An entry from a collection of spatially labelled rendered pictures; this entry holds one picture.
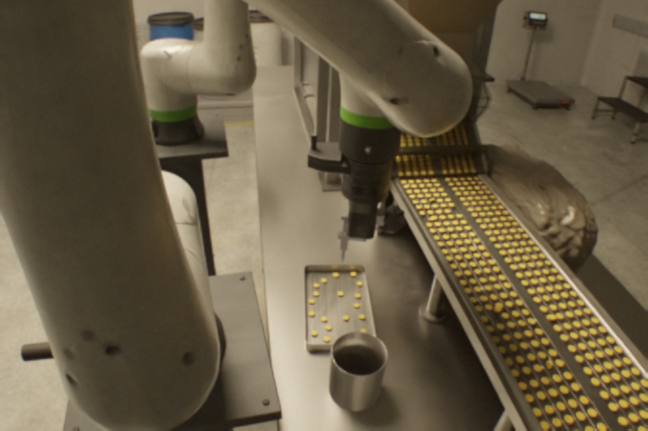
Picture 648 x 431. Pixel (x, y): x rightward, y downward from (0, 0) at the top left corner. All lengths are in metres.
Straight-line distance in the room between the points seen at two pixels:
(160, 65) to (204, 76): 0.12
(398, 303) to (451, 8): 0.58
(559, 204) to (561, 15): 4.83
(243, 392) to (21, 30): 0.47
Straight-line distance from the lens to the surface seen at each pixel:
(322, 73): 1.16
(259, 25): 3.84
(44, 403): 1.86
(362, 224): 0.70
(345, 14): 0.40
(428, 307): 0.83
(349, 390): 0.66
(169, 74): 1.08
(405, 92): 0.45
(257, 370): 0.59
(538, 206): 0.91
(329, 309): 0.83
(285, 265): 0.91
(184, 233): 0.43
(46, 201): 0.24
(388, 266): 0.93
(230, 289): 0.70
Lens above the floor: 1.40
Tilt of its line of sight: 31 degrees down
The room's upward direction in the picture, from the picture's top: 3 degrees clockwise
